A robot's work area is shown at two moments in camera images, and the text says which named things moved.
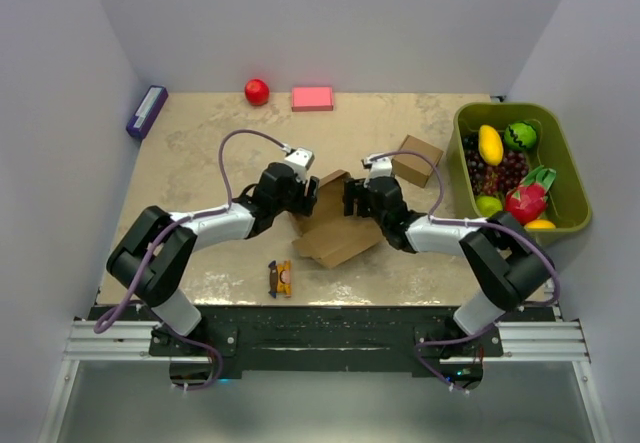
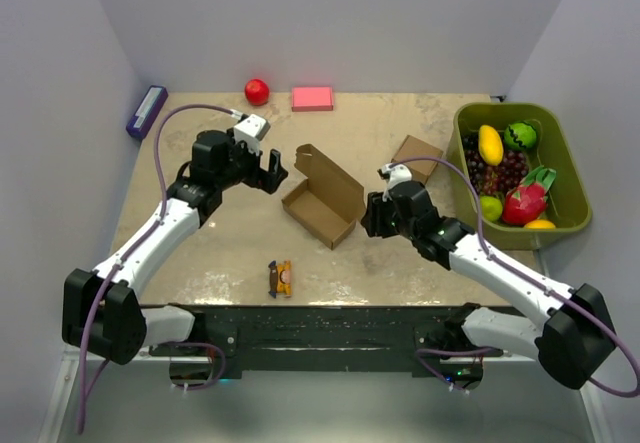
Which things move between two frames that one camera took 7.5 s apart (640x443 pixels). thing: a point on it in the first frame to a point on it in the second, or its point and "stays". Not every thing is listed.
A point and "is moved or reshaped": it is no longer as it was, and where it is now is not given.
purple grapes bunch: [488, 179] stays
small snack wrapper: [280, 278] stays
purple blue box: [147, 112] stays
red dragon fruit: [527, 201] stays
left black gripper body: [296, 201] to [243, 164]
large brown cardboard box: [327, 234] is moved or reshaped
